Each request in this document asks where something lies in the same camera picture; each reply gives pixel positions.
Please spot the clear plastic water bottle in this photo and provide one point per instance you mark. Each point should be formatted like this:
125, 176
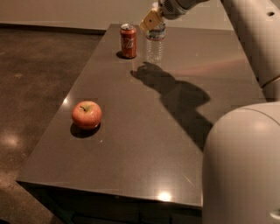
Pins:
155, 43

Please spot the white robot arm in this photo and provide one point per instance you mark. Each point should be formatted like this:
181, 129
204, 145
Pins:
241, 163

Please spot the red coke can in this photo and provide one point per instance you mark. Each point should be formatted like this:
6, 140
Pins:
128, 41

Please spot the red apple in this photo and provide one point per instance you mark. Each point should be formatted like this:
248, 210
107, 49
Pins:
86, 115

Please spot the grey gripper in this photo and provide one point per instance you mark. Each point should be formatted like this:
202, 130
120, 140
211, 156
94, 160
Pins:
171, 9

